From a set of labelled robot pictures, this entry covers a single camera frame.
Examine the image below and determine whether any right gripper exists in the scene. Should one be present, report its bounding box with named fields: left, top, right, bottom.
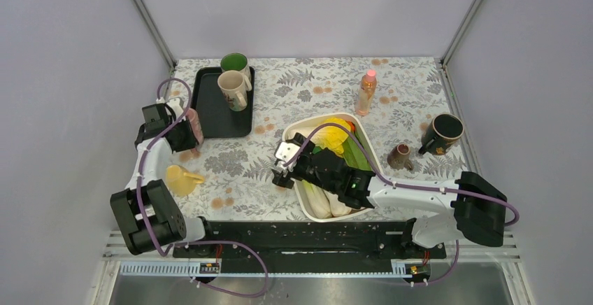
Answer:
left=272, top=132, right=340, bottom=194

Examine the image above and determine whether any pink upside-down mug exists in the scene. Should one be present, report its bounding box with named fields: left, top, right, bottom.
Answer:
left=185, top=108, right=204, bottom=147

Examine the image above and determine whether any yellow mug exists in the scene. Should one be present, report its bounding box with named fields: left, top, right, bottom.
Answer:
left=165, top=165, right=205, bottom=197

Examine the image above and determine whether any beige teal upside-down mug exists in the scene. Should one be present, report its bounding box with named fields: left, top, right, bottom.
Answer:
left=217, top=71, right=252, bottom=112

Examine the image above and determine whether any beige floral mug green inside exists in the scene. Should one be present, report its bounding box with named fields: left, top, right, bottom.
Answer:
left=220, top=52, right=251, bottom=80

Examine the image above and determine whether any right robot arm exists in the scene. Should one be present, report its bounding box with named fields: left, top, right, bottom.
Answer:
left=273, top=142, right=509, bottom=257

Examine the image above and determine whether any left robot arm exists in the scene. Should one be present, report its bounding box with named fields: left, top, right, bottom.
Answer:
left=110, top=98, right=217, bottom=257

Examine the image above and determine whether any black gold mug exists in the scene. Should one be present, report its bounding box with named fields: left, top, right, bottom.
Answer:
left=418, top=113, right=464, bottom=156

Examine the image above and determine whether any yellow napa cabbage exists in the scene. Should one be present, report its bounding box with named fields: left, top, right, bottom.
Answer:
left=287, top=118, right=355, bottom=157

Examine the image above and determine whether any white green leek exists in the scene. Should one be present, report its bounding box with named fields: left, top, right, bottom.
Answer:
left=302, top=181, right=332, bottom=219

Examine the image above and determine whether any green cucumber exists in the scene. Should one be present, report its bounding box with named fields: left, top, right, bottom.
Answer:
left=342, top=134, right=372, bottom=171

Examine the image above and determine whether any black baking tray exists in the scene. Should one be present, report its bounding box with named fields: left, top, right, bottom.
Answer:
left=191, top=66, right=255, bottom=139

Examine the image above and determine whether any green bok choy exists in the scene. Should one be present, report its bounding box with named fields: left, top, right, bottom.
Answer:
left=324, top=191, right=352, bottom=218

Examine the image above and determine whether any white vegetable basin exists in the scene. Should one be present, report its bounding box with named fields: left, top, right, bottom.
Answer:
left=282, top=112, right=393, bottom=222

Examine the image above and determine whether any floral tablecloth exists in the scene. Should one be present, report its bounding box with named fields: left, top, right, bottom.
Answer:
left=170, top=57, right=468, bottom=221

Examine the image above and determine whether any small brown cup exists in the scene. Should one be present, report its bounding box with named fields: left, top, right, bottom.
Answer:
left=387, top=143, right=414, bottom=171

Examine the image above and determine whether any pink drink bottle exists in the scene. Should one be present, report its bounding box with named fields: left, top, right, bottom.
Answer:
left=355, top=69, right=378, bottom=116

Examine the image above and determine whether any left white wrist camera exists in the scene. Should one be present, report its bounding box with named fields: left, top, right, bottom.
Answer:
left=166, top=97, right=185, bottom=118

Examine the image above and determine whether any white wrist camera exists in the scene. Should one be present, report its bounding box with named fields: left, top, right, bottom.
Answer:
left=166, top=97, right=185, bottom=118
left=274, top=141, right=312, bottom=171

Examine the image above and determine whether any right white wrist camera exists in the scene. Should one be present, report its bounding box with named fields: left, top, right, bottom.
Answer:
left=274, top=141, right=312, bottom=171

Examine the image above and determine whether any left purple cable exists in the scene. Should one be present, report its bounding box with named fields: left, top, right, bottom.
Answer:
left=134, top=77, right=270, bottom=299

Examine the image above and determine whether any purple cable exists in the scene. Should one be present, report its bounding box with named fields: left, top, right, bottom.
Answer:
left=283, top=122, right=521, bottom=288
left=134, top=77, right=270, bottom=299

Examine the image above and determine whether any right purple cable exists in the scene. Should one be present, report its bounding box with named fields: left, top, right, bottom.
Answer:
left=283, top=122, right=521, bottom=288

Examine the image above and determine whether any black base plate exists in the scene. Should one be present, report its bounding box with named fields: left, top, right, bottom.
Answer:
left=173, top=221, right=447, bottom=274

